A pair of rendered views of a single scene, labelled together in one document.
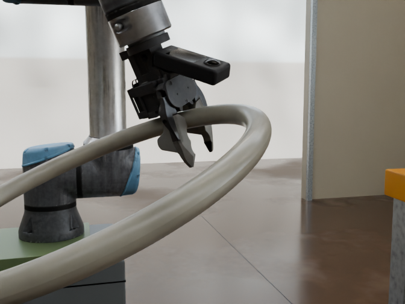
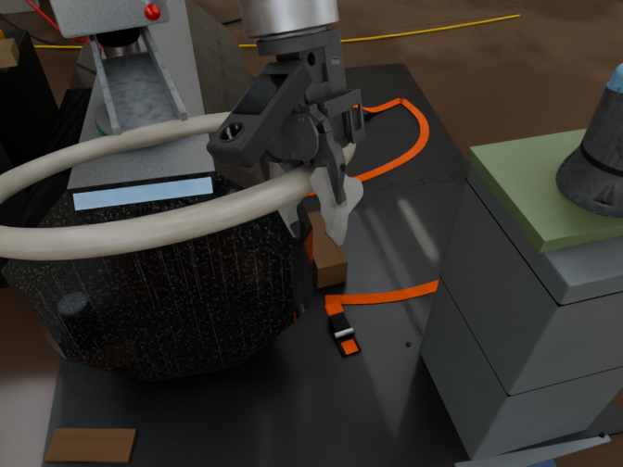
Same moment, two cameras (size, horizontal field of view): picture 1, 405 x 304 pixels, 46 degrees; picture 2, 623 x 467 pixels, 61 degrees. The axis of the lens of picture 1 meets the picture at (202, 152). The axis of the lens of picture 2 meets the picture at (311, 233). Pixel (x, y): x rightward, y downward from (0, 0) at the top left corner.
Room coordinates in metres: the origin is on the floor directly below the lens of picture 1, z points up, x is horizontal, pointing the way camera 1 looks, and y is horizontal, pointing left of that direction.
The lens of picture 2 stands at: (0.78, -0.40, 1.61)
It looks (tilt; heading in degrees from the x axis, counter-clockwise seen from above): 46 degrees down; 90
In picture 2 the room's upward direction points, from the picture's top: straight up
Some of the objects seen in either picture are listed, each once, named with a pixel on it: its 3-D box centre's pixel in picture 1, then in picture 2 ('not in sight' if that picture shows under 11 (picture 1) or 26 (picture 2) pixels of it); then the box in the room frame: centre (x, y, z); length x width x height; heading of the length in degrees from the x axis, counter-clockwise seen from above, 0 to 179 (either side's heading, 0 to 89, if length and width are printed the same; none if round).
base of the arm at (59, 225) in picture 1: (51, 217); (612, 169); (1.40, 0.46, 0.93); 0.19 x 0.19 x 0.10
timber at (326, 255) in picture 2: not in sight; (321, 247); (0.82, 1.03, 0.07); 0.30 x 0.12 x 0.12; 106
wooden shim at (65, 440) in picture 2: not in sight; (91, 445); (0.12, 0.26, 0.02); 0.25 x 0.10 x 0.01; 179
